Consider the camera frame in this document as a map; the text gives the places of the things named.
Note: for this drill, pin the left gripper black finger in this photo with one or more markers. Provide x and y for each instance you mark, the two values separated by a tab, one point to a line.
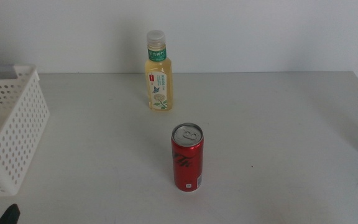
11	216

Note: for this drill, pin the red soda can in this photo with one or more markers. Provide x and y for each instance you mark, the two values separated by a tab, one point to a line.
186	161

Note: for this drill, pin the yellow tea bottle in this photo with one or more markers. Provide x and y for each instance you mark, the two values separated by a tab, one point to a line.
159	84

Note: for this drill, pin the white perforated plastic basket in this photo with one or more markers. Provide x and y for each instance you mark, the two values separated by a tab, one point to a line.
17	124

